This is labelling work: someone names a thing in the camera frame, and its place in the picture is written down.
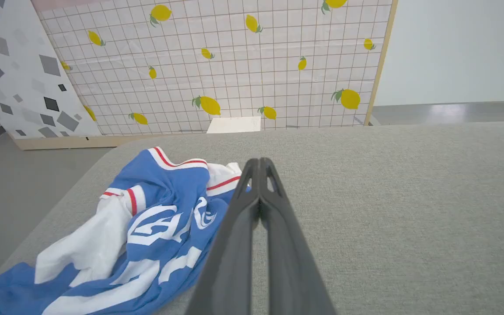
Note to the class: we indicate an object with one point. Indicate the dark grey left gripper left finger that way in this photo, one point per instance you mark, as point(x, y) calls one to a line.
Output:
point(234, 245)

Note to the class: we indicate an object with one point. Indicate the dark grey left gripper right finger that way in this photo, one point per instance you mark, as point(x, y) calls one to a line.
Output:
point(287, 262)

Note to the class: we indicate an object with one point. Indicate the blue white baseball jersey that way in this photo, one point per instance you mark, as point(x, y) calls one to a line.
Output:
point(164, 188)

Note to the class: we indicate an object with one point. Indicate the white rectangular block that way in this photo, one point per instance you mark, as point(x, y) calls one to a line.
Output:
point(234, 125)

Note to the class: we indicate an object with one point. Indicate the lemon print grid panel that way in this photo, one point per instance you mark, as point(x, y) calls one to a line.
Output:
point(243, 70)

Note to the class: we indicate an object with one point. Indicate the grey terrazzo pattern panel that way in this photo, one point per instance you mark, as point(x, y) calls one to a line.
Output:
point(20, 74)

